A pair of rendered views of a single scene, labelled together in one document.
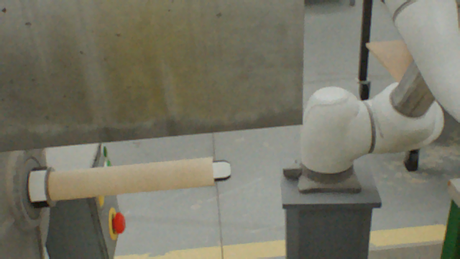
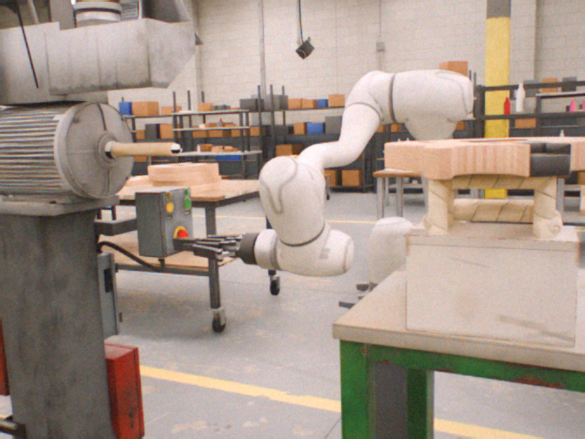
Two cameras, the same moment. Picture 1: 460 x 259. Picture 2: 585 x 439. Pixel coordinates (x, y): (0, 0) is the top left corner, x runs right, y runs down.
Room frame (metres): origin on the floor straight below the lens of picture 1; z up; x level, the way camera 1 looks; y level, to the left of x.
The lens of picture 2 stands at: (-0.68, -0.90, 1.29)
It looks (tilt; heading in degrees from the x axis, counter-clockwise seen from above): 9 degrees down; 28
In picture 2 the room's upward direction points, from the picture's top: 2 degrees counter-clockwise
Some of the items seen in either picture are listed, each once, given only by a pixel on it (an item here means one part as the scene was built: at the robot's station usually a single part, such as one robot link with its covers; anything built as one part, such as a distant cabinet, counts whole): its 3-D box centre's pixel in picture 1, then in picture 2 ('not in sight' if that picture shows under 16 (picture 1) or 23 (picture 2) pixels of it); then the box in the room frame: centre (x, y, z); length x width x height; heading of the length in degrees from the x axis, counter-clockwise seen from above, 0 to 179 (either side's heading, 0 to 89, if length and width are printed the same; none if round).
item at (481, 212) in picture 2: not in sight; (495, 212); (0.48, -0.73, 1.12); 0.20 x 0.03 x 0.03; 95
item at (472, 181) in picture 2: not in sight; (489, 178); (0.32, -0.74, 1.20); 0.20 x 0.03 x 0.03; 95
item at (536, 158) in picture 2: not in sight; (495, 154); (0.37, -0.75, 1.23); 0.40 x 0.35 x 0.04; 30
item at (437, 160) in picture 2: not in sight; (448, 161); (0.17, -0.71, 1.23); 0.09 x 0.07 x 0.04; 30
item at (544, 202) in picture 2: not in sight; (544, 208); (0.33, -0.83, 1.15); 0.03 x 0.03 x 0.09
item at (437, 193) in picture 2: not in sight; (438, 205); (0.32, -0.66, 1.15); 0.03 x 0.03 x 0.09
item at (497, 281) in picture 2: not in sight; (490, 278); (0.37, -0.74, 1.02); 0.27 x 0.15 x 0.17; 96
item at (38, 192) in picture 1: (44, 187); (113, 150); (0.46, 0.21, 1.25); 0.05 x 0.02 x 0.05; 2
